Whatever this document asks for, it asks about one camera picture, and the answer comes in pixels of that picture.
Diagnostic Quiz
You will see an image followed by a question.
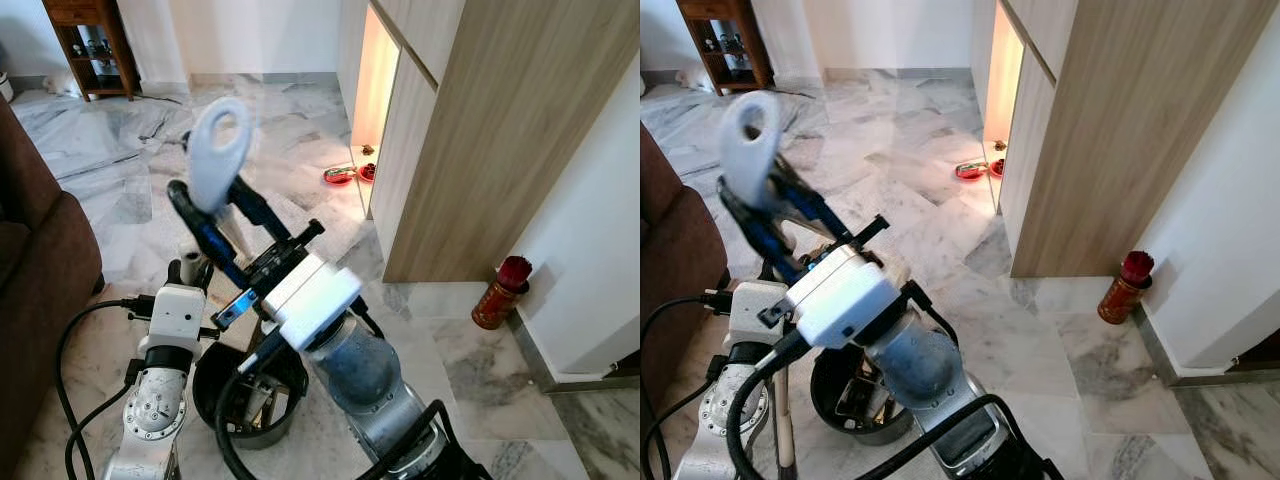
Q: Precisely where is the black round bin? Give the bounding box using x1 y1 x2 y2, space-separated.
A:
810 345 926 446
192 340 309 449

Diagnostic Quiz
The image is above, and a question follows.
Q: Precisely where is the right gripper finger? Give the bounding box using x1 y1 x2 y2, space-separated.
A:
716 180 801 286
228 175 296 246
166 180 249 291
770 165 851 246

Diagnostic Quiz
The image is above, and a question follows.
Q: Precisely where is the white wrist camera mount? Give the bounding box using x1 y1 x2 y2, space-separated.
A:
148 285 208 349
728 280 791 351
785 245 901 351
262 252 363 351

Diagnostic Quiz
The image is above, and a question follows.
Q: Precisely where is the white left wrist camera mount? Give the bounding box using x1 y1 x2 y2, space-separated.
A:
728 280 791 351
148 285 208 349

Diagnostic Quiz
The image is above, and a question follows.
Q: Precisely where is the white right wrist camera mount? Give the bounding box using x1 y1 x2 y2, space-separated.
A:
262 252 363 351
785 245 901 351

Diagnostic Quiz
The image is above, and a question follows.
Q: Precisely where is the dark wooden shelf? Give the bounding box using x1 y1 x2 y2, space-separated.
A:
678 0 776 96
42 0 141 101

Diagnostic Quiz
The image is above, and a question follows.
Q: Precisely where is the brown canister with red top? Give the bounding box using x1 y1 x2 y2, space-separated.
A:
472 255 533 331
1097 250 1156 325

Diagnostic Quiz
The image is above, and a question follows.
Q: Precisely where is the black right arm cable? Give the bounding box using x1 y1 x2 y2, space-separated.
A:
213 340 301 480
725 335 813 480

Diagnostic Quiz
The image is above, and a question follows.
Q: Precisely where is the light wooden cabinet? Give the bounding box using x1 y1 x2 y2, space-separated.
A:
338 0 641 284
968 0 1280 279

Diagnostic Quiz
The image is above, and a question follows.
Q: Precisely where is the brown sofa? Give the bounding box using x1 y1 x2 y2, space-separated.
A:
640 125 731 421
0 95 104 471

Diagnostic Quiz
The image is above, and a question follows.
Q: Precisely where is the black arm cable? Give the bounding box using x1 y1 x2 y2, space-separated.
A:
725 335 813 480
54 297 153 480
640 293 736 480
213 340 301 480

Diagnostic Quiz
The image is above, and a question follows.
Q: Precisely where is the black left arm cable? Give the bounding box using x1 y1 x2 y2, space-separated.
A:
640 293 736 480
54 297 153 480

